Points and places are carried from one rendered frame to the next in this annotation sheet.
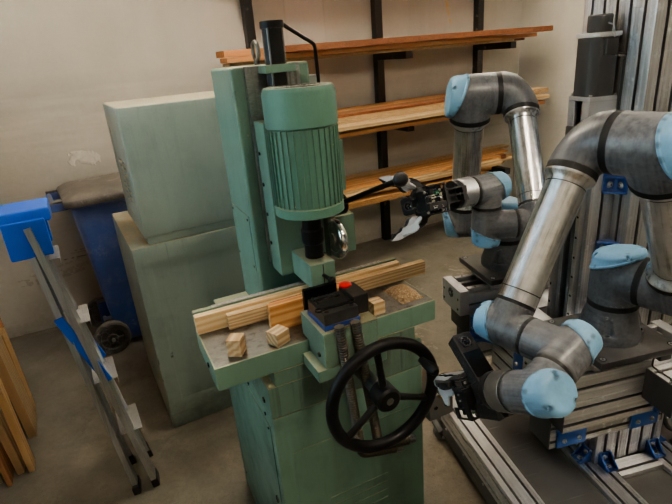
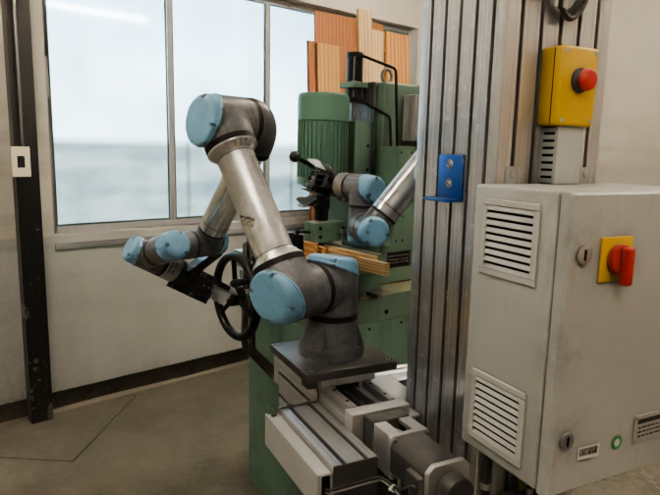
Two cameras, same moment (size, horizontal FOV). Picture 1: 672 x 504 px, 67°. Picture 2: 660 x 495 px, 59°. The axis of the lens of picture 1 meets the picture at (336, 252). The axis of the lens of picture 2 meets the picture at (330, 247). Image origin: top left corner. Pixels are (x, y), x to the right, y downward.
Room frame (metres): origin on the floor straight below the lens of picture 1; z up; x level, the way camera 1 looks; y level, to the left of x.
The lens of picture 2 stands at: (0.78, -1.95, 1.28)
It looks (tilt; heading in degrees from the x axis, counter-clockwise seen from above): 9 degrees down; 76
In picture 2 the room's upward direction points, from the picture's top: 1 degrees clockwise
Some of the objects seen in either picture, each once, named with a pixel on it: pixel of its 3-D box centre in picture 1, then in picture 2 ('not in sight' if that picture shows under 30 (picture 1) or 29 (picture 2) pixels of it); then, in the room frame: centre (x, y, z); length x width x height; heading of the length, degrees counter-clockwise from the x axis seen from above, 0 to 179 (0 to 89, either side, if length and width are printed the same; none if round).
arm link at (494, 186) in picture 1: (487, 189); (363, 189); (1.27, -0.40, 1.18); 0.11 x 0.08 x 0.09; 114
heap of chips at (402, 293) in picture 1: (403, 291); not in sight; (1.27, -0.18, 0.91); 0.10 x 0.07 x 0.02; 24
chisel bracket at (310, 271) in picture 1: (314, 269); (325, 233); (1.28, 0.06, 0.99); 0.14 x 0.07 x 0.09; 24
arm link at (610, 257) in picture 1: (619, 273); (330, 282); (1.11, -0.68, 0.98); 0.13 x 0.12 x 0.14; 36
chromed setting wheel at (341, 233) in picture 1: (336, 238); not in sight; (1.43, 0.00, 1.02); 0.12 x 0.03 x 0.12; 24
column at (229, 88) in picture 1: (272, 190); (382, 184); (1.52, 0.18, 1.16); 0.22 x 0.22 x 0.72; 24
